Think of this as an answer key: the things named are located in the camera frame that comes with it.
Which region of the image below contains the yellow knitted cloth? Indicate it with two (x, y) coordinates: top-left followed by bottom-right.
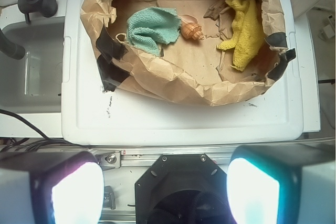
(216, 0), (265, 71)

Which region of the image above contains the black octagonal mount plate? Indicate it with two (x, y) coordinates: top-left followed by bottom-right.
(134, 156), (233, 223)

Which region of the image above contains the black cable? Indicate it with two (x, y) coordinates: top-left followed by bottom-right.
(0, 108), (90, 154)

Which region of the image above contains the aluminium frame rail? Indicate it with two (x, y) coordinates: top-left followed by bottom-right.
(91, 146), (236, 168)

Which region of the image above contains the brown bark piece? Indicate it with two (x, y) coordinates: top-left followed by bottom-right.
(203, 0), (227, 21)

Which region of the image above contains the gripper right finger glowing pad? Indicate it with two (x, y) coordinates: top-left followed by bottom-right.
(226, 144), (335, 223)

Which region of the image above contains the crumpled brown paper bag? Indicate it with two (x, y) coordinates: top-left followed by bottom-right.
(80, 0), (296, 106)

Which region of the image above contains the grey sink basin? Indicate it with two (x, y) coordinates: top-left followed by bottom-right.
(1, 17), (65, 114)

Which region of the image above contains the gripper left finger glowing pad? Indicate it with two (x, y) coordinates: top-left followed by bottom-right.
(1, 151), (104, 223)

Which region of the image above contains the teal knitted cloth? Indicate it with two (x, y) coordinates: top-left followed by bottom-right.
(127, 7), (182, 57)

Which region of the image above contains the dark grey faucet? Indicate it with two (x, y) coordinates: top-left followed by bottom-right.
(1, 0), (58, 60)

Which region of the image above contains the orange spiral shell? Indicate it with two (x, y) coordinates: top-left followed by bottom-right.
(181, 23), (205, 40)

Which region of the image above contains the white plastic cooler lid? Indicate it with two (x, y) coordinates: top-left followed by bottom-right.
(61, 0), (304, 146)

